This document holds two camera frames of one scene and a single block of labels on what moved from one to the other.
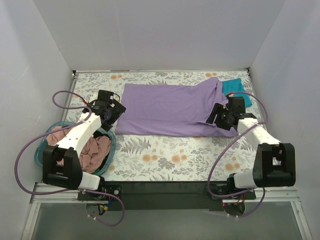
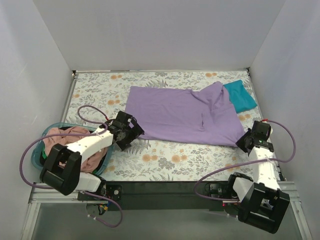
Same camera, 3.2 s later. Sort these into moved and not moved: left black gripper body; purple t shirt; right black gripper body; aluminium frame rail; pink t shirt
Moved: right black gripper body; purple t shirt; left black gripper body
Not moved: aluminium frame rail; pink t shirt
